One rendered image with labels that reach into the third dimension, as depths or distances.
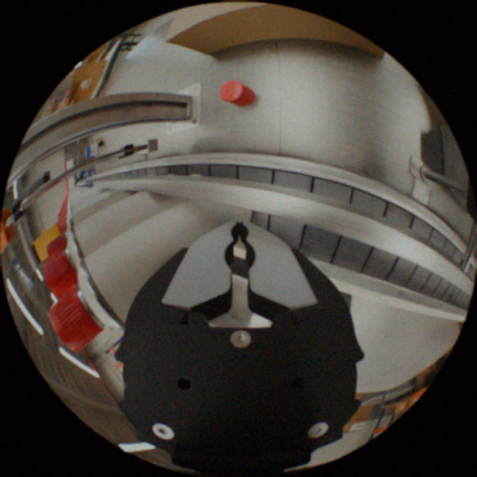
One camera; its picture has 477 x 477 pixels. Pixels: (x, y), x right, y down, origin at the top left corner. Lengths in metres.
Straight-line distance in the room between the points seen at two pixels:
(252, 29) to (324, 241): 0.30
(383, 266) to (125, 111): 0.34
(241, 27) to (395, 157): 0.25
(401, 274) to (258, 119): 0.25
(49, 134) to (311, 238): 0.31
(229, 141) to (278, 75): 0.12
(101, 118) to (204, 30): 0.17
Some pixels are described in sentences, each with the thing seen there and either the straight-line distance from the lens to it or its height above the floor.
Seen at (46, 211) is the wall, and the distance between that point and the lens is 7.91.
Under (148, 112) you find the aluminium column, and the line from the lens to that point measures 0.25.
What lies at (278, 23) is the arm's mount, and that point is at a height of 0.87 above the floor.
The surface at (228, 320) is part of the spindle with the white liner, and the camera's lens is 0.35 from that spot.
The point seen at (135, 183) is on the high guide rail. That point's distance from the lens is 0.17.
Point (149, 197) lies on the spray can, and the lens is 0.15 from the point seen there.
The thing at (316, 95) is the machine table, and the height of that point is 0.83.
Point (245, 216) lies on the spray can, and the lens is 0.16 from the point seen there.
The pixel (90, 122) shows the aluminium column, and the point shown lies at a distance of 0.22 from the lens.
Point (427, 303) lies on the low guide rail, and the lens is 0.24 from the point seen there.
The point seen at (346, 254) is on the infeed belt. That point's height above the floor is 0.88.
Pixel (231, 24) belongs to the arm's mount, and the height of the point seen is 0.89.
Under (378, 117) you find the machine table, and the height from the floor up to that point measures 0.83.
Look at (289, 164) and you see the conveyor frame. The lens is 0.16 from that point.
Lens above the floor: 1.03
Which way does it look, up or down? 47 degrees down
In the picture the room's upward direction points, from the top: 133 degrees counter-clockwise
